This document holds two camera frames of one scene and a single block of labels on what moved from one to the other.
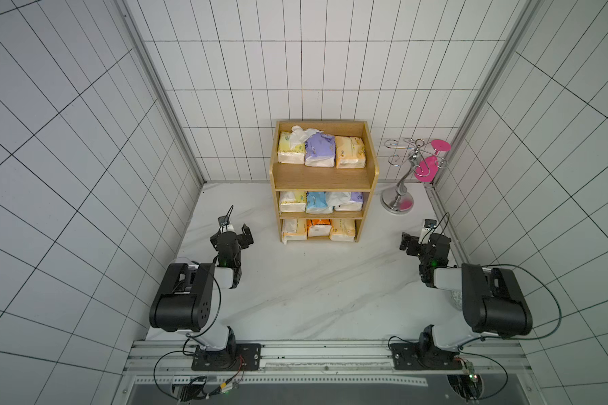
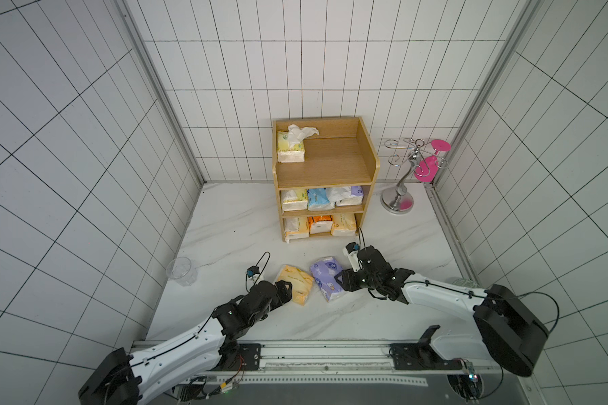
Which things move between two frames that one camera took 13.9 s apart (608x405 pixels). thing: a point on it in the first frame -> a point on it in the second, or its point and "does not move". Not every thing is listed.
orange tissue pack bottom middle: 318,228 does not move
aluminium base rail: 365,363 does not move
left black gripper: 245,238 -> 285,294
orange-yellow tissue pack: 350,152 -> 301,282
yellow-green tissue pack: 291,145 does not move
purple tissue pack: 320,150 -> 323,272
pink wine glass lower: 427,169 does not move
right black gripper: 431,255 -> 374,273
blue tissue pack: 316,203 does not move
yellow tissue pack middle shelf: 293,202 does not move
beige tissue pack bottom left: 294,229 does not move
